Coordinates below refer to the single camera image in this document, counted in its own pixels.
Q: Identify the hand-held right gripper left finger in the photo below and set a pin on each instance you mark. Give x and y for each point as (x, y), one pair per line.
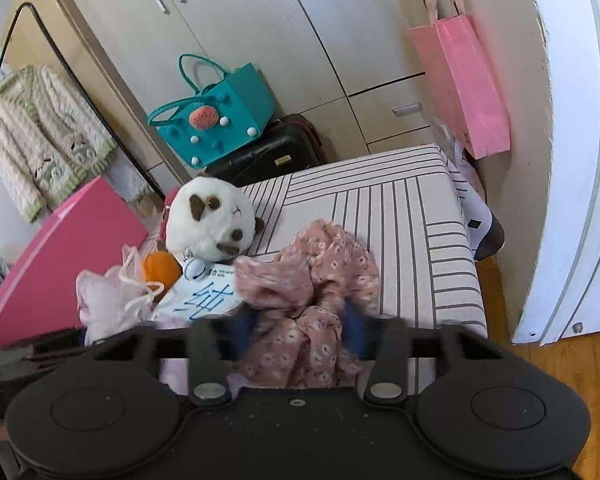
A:
(242, 332)

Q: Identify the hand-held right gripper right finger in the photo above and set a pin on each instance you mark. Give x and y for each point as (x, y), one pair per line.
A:
(352, 329)

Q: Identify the white blue tissue packet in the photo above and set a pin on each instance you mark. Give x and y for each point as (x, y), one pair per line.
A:
(200, 300)

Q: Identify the pink floral cloth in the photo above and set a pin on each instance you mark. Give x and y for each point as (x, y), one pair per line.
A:
(305, 270)

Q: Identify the orange makeup sponge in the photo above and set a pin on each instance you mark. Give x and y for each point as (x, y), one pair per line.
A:
(162, 267)

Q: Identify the white plush cat toy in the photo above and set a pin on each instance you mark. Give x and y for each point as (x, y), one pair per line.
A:
(205, 230)

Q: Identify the pale pink bath puff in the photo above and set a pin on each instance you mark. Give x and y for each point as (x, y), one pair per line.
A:
(105, 300)

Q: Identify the pink storage box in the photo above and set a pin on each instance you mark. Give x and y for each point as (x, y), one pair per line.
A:
(65, 245)

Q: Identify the small silver bell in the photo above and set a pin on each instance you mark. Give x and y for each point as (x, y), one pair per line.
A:
(195, 270)

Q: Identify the striped tablecloth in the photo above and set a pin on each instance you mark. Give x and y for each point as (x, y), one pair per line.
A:
(405, 220)

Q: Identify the white black plastic bag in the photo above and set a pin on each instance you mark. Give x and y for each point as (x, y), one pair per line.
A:
(472, 210)

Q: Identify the black suitcase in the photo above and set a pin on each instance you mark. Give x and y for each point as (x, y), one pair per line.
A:
(280, 150)

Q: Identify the white lace cloth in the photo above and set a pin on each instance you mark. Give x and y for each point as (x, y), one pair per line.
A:
(130, 180)

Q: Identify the teal tote bag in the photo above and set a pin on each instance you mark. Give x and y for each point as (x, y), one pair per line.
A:
(220, 120)

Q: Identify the cream knitted cardigan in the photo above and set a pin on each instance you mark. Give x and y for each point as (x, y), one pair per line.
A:
(35, 130)

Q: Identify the pink paper bag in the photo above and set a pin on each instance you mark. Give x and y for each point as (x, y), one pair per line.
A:
(460, 85)

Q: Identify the white door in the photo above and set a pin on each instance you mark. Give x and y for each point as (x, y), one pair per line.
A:
(580, 160)

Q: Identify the beige wardrobe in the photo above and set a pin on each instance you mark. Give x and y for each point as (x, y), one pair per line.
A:
(260, 35)

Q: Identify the black clothes rack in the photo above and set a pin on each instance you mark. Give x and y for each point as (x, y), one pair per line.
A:
(45, 26)

